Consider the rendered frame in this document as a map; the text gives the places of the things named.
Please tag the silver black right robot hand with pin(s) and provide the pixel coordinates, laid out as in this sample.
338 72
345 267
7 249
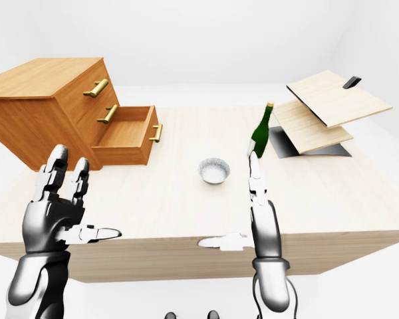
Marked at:
266 232

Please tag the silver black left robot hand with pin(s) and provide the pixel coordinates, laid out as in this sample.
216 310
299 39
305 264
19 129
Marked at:
41 222

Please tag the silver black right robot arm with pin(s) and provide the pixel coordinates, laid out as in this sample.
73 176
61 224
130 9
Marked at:
272 285

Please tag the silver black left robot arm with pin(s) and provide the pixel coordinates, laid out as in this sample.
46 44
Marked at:
30 285

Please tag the grey patterned bowl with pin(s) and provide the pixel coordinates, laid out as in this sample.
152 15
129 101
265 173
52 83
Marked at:
213 172

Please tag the wooden cabinet with drawers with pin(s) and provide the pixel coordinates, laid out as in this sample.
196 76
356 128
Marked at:
26 113

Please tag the small dark rounded shape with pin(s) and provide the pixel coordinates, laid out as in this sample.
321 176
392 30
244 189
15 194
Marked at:
213 315
170 315

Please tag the green wine bottle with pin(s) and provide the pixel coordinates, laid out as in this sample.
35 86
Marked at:
261 133

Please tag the closed wooden drawer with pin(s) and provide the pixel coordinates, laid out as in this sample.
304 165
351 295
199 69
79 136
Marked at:
94 128
81 83

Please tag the open wooden drawer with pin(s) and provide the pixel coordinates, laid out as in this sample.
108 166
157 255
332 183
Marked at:
126 133

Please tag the wooden rack with black base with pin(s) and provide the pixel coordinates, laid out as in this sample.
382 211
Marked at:
339 99

